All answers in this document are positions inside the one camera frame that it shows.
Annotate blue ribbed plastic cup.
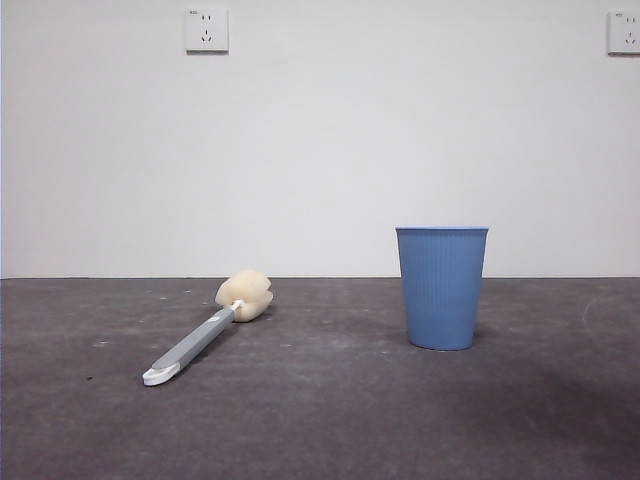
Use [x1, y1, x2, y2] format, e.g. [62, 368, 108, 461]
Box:
[394, 225, 491, 352]

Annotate grey-handled sponge cup brush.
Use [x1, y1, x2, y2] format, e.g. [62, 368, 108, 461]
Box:
[141, 268, 275, 387]

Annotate white wall socket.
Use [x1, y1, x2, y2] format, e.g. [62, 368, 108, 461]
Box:
[606, 10, 640, 56]
[185, 7, 231, 55]

